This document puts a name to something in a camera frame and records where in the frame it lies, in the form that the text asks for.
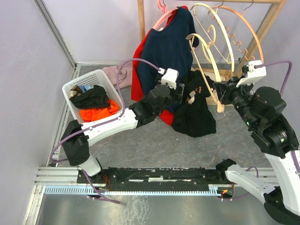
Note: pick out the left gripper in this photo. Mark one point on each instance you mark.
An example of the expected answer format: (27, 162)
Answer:
(177, 98)

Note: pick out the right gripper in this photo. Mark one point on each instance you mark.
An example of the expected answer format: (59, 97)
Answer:
(226, 89)

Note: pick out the black t shirt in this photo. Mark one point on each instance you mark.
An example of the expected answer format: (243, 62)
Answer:
(193, 117)
(88, 96)

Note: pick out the orange t shirt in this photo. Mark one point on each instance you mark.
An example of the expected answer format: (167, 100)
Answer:
(94, 114)

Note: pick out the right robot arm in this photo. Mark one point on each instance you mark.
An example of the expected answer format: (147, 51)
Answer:
(262, 113)

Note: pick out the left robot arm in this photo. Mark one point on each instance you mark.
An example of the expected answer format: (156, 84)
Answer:
(78, 137)

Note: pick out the navy blue t shirt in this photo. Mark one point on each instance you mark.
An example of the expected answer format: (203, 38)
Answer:
(167, 49)

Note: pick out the red t shirt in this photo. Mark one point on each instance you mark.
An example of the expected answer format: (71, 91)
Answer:
(136, 91)

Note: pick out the pink hanger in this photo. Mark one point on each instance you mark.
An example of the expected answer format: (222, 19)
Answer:
(165, 14)

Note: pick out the wooden clothes rack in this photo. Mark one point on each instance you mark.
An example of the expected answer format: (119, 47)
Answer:
(270, 17)

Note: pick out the beige cloth in rack base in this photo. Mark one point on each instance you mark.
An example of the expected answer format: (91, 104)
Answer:
(209, 74)

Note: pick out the pink cloth on floor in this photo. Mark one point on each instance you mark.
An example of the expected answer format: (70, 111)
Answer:
(125, 75)

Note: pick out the white plastic basket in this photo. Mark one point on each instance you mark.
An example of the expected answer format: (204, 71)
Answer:
(96, 77)

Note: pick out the corner aluminium profile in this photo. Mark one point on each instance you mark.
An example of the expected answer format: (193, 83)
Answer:
(54, 30)

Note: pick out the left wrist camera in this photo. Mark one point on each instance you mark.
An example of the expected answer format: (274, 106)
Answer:
(169, 77)

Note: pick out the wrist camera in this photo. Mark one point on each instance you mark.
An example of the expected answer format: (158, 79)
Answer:
(251, 73)
(169, 77)

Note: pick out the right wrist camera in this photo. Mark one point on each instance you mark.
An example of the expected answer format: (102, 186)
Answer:
(251, 73)

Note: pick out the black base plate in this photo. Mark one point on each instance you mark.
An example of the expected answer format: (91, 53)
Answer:
(159, 179)

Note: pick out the aluminium frame rail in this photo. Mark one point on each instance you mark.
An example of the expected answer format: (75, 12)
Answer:
(74, 181)

